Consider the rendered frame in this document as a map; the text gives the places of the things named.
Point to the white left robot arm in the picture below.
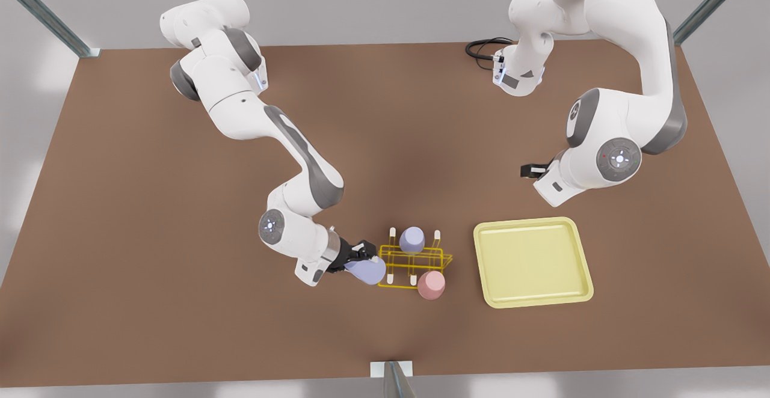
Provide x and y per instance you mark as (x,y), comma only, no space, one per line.
(625,37)

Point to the pale yellow square tray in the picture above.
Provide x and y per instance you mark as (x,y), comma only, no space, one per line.
(532,263)

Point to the pale blue cup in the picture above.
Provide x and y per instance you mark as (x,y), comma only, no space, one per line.
(368,272)

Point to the lavender cup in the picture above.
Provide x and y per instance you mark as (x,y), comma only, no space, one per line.
(412,240)

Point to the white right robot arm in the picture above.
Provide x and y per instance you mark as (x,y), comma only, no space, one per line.
(240,106)

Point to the pink cup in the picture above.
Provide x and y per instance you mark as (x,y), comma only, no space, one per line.
(431,285)

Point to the silver frame post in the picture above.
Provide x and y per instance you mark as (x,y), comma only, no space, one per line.
(713,4)
(42,10)
(394,380)

